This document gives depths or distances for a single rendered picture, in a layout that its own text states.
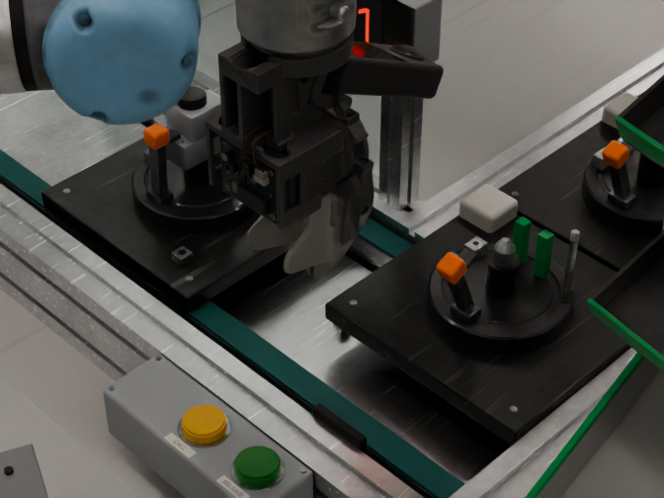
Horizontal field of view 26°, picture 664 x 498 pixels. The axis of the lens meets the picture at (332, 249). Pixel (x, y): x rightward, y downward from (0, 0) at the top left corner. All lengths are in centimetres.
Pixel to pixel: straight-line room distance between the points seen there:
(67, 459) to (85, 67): 77
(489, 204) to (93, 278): 41
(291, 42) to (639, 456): 48
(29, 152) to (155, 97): 101
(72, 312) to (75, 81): 80
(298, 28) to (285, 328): 63
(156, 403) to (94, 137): 49
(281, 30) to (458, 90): 104
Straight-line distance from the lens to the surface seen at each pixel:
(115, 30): 69
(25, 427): 146
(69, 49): 70
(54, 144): 172
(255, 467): 125
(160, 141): 145
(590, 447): 118
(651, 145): 95
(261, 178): 92
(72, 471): 142
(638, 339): 104
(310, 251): 99
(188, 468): 128
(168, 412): 131
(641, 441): 118
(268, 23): 87
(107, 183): 156
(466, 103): 187
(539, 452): 130
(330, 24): 88
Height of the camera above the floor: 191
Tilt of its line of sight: 40 degrees down
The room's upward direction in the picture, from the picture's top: straight up
